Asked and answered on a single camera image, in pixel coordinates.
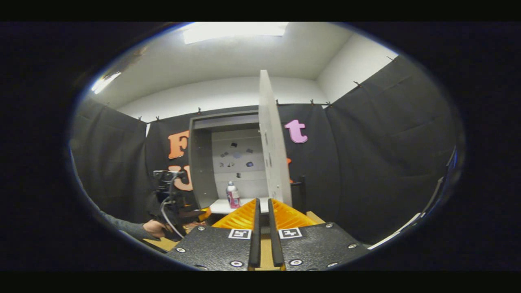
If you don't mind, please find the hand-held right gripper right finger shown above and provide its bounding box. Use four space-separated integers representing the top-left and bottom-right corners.
267 198 371 271

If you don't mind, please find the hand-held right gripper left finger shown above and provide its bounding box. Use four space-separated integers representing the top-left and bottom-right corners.
166 198 261 271

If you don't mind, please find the silver bottle with red label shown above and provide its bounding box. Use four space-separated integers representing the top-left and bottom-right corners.
226 181 241 209

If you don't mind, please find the grey cabinet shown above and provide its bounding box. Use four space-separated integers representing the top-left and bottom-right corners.
188 110 293 214

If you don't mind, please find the cream cabinet door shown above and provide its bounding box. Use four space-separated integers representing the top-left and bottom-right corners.
259 69 293 207

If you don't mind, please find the white cabinet shelf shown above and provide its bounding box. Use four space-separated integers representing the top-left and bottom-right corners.
210 197 270 214

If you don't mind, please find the picture cover book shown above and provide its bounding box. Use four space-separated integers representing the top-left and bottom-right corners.
184 221 209 234

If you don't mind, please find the black backdrop cloth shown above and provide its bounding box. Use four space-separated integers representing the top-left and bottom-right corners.
69 55 464 245

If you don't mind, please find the ceiling light strip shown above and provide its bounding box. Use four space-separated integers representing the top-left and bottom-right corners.
92 72 122 94
182 22 289 44

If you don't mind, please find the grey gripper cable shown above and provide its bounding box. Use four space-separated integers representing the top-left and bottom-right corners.
160 197 186 238

